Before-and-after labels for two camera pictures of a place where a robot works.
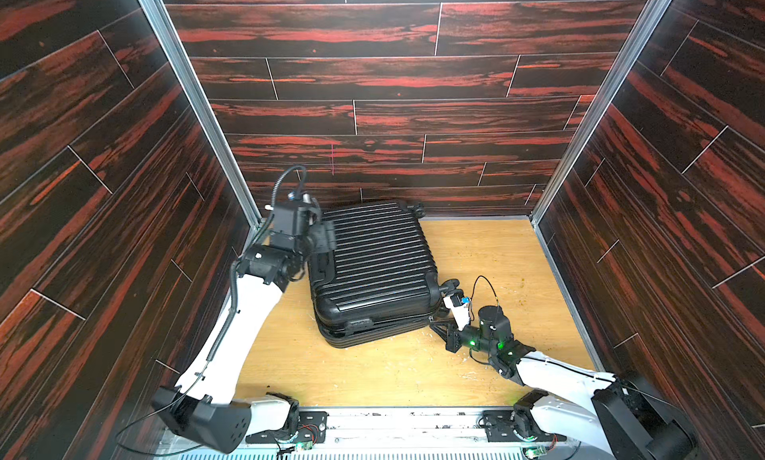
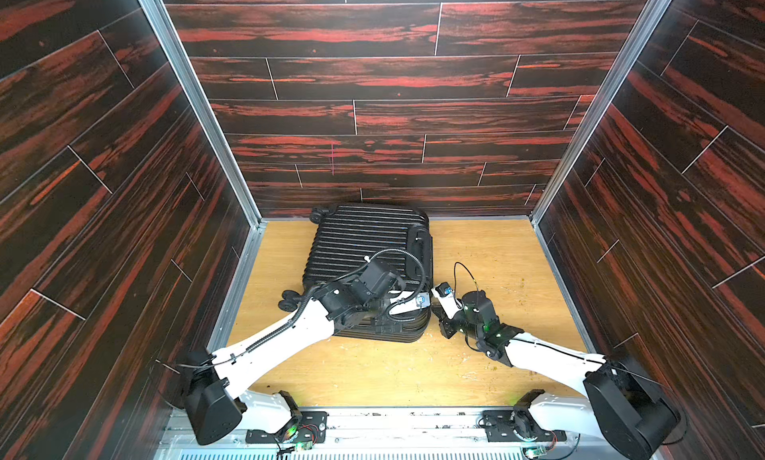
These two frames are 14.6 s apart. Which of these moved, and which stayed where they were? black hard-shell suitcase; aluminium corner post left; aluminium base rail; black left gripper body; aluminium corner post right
Moved: black left gripper body; black hard-shell suitcase
Stayed: aluminium corner post right; aluminium base rail; aluminium corner post left
